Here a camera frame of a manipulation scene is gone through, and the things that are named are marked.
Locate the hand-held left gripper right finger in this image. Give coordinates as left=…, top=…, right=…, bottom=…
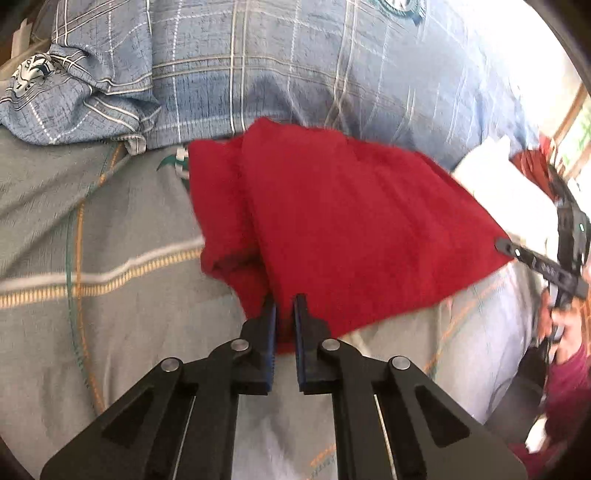
left=293, top=293, right=528, bottom=480

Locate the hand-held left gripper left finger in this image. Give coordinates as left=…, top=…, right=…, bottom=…
left=41, top=293, right=278, bottom=480

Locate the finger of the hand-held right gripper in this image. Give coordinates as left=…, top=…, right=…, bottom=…
left=495, top=236, right=590, bottom=300

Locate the red sweater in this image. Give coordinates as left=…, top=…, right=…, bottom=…
left=187, top=117, right=515, bottom=356

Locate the person's right hand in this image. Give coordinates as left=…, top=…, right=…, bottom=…
left=538, top=295, right=586, bottom=357

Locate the maroon cloth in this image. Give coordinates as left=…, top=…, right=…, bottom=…
left=509, top=136, right=556, bottom=186

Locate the white floral blanket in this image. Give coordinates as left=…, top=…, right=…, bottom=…
left=450, top=134, right=561, bottom=250

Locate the grey striped bed sheet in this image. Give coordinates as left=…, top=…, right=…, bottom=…
left=0, top=124, right=550, bottom=480

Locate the blue plaid quilt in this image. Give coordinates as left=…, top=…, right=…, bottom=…
left=0, top=0, right=550, bottom=171

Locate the wooden window frame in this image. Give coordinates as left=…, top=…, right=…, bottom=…
left=551, top=88, right=591, bottom=181

